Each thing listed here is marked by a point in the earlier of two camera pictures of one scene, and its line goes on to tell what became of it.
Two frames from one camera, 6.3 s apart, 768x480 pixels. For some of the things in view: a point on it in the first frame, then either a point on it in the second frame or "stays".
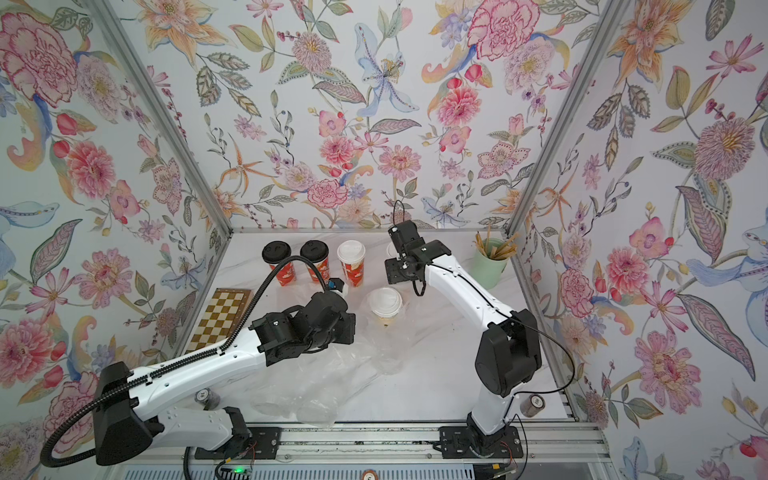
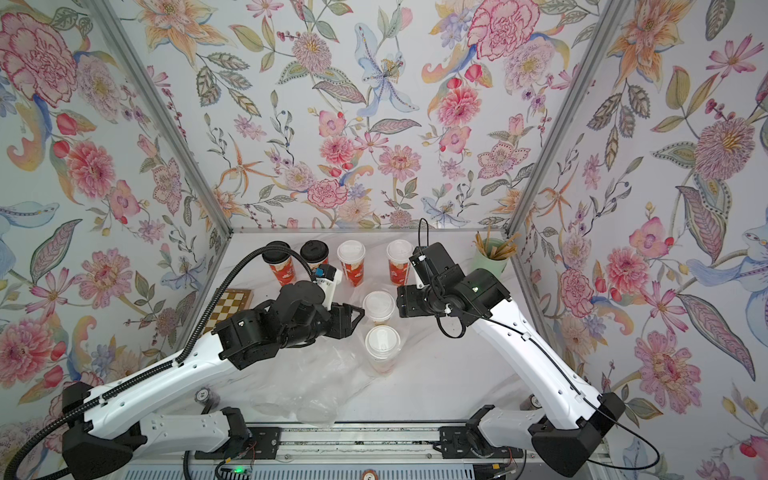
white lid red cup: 351,255 stays
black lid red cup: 274,253 stays
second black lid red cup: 318,253 stays
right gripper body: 398,270 → 423,303
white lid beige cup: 385,303 → 382,344
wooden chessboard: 222,317 stays
